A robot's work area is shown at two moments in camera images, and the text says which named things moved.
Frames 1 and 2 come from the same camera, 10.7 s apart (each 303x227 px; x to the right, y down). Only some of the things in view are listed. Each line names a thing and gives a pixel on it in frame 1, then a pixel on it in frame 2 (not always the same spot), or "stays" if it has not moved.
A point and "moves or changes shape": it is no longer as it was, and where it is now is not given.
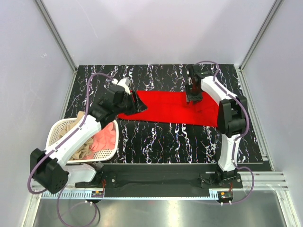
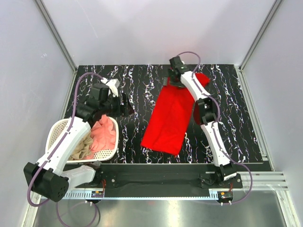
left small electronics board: (95, 194) stays
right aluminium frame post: (243, 84) stays
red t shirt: (171, 107) moves or changes shape
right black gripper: (193, 93) -> (172, 80)
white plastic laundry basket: (56, 127) stays
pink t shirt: (104, 139) stays
